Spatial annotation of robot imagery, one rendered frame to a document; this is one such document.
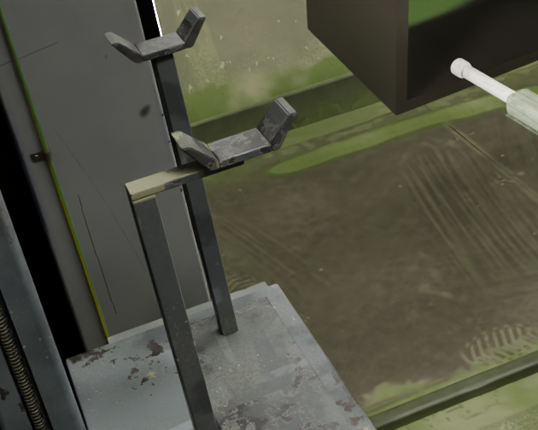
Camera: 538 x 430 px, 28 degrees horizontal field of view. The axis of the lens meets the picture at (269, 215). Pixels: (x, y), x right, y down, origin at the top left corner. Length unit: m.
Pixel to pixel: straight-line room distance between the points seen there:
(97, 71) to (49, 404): 0.53
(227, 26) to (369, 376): 1.15
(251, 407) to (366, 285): 1.38
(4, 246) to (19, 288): 0.04
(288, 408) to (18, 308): 0.26
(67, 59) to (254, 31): 1.65
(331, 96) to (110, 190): 1.63
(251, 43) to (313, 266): 0.74
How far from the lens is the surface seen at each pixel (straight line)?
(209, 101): 2.82
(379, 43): 2.01
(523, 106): 1.84
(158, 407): 0.98
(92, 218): 1.36
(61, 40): 1.25
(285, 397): 0.95
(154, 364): 1.03
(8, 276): 0.79
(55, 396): 0.85
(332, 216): 2.55
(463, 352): 2.12
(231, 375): 0.98
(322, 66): 2.90
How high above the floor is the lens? 1.43
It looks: 32 degrees down
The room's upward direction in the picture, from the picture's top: 11 degrees counter-clockwise
